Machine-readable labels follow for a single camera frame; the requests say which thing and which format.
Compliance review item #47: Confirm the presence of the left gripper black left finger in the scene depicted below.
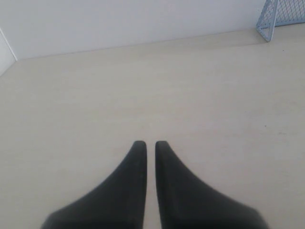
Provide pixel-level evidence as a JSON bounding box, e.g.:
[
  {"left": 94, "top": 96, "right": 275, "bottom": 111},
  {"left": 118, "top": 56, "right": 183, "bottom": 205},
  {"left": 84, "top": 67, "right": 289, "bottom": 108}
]
[{"left": 42, "top": 141, "right": 147, "bottom": 229}]

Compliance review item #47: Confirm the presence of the light blue plastic mesh basket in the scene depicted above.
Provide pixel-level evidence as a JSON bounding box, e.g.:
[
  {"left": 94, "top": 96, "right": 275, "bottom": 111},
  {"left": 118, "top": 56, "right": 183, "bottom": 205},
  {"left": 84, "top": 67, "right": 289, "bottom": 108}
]
[{"left": 256, "top": 0, "right": 305, "bottom": 42}]

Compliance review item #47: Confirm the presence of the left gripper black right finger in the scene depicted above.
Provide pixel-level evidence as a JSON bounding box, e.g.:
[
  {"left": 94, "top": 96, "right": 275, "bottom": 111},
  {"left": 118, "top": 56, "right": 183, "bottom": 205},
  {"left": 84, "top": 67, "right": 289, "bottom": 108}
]
[{"left": 155, "top": 141, "right": 265, "bottom": 229}]

